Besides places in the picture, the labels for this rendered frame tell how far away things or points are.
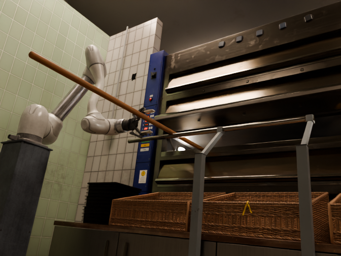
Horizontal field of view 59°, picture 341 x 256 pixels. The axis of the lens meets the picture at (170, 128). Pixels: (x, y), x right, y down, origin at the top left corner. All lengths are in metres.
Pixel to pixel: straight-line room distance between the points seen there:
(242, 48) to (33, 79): 1.75
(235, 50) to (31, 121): 1.55
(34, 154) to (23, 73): 1.00
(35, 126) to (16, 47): 0.99
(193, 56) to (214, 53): 0.20
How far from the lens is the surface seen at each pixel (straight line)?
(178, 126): 2.38
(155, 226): 1.72
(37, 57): 1.36
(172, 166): 2.34
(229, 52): 2.48
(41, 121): 2.06
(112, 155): 2.79
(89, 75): 2.34
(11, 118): 2.68
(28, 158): 1.97
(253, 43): 2.42
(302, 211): 1.29
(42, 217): 2.79
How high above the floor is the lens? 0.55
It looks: 20 degrees up
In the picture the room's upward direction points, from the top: 6 degrees clockwise
